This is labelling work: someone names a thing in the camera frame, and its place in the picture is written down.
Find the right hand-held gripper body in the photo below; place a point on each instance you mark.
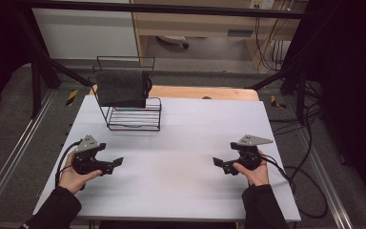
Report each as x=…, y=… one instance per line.
x=248, y=157

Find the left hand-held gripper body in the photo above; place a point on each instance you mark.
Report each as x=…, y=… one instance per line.
x=87, y=159

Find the dark grey towel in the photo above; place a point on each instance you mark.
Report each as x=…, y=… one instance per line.
x=122, y=89

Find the person's right hand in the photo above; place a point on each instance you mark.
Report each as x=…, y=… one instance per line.
x=257, y=176

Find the person's left hand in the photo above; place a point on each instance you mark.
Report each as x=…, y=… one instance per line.
x=73, y=178

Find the white table board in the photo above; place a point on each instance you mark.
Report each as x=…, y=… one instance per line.
x=178, y=171

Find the wooden table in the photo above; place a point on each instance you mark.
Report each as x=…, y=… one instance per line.
x=200, y=93

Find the white cabinet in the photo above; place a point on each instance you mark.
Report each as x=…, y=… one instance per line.
x=85, y=31

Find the white chair base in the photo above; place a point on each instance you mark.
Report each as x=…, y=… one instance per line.
x=173, y=39

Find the light wooden desk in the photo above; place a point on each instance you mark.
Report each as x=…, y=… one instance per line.
x=203, y=25

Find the white power strip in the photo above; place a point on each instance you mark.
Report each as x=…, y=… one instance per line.
x=262, y=4

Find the aluminium rail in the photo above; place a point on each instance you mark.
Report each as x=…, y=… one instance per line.
x=19, y=146
x=325, y=178

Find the black metal frame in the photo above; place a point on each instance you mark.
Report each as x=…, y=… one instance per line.
x=171, y=9

